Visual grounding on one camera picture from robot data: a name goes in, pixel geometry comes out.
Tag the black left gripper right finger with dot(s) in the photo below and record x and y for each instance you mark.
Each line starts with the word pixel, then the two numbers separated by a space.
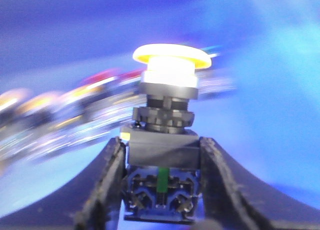
pixel 239 200

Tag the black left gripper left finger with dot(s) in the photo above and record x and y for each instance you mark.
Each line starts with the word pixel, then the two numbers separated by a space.
pixel 90 201

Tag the yellow push button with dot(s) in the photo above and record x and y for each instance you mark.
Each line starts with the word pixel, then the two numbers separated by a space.
pixel 162 182

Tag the blue plastic button bin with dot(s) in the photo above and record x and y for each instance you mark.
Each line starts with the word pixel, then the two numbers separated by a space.
pixel 69 83

